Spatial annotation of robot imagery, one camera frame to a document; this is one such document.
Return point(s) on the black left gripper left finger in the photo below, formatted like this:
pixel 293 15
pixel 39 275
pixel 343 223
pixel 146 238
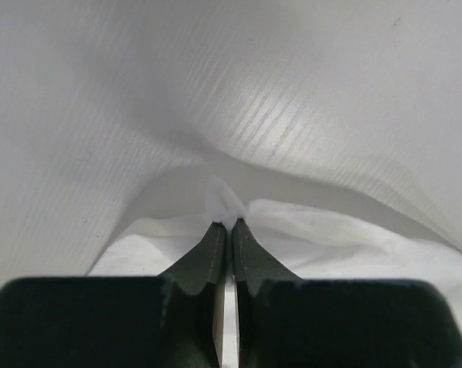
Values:
pixel 174 319

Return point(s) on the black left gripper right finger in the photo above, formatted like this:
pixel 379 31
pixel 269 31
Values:
pixel 287 321

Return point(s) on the white t shirt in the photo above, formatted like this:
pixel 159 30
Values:
pixel 312 242

